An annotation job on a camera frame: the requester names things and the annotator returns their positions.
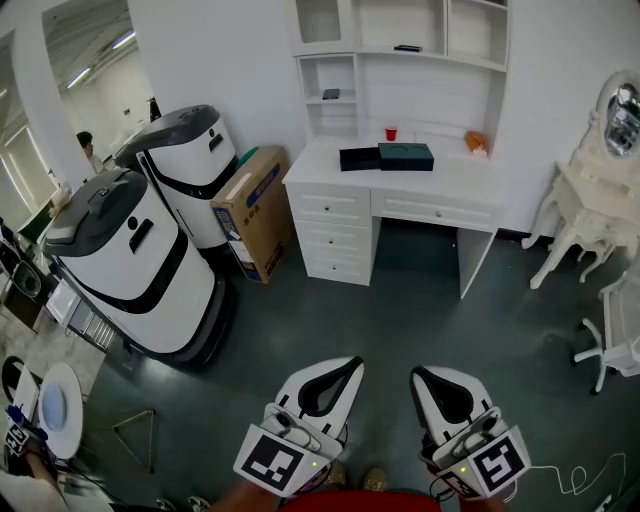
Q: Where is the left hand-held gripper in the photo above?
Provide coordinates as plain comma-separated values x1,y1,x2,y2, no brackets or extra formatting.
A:
233,355,366,499

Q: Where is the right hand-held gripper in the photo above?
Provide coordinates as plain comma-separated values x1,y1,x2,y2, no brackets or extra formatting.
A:
410,365,532,501

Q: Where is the black box drawer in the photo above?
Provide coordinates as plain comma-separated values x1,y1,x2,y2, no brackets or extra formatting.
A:
339,146,382,173

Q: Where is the dark green box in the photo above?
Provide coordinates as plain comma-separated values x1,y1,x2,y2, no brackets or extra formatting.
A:
377,142,436,173

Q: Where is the person's left forearm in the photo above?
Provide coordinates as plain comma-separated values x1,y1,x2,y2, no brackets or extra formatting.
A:
209,478,301,512

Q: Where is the person's left golden shoe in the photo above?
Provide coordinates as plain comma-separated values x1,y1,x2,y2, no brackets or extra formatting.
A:
323,462,348,492

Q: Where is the person's golden shoe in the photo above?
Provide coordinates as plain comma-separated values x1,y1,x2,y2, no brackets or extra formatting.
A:
323,462,348,492
361,466,389,494

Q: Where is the person's right golden shoe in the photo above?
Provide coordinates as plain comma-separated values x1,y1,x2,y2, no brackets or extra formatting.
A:
361,466,389,494

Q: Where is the person's red clothing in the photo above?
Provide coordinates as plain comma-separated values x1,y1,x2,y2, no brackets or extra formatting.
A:
277,489,444,512

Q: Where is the brown cardboard carton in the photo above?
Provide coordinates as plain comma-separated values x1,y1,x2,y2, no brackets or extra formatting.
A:
209,145,295,286

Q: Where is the white swivel chair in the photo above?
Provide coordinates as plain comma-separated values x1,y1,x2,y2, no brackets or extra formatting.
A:
573,263,640,397

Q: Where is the metal triangular stand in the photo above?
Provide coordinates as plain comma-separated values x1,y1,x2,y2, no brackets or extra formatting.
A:
111,408,157,475

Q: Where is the large white service robot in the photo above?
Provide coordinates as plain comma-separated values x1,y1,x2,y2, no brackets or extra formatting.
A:
114,103,240,251
41,166,239,372

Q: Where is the white vanity table with mirror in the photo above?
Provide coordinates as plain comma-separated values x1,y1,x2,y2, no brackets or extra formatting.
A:
521,69,640,291

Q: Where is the round white side table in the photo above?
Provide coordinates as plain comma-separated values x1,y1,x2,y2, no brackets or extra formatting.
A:
37,361,85,461

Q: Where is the white desk with hutch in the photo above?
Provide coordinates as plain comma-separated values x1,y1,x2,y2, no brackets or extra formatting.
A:
282,0,512,301

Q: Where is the black chair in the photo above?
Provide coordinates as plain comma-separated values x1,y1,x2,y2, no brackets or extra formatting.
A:
0,258,45,324

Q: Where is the white cable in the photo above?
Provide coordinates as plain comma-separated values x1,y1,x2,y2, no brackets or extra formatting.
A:
527,451,627,497

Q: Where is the white wire rack cabinet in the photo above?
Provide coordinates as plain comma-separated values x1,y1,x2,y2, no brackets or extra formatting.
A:
45,278,117,354

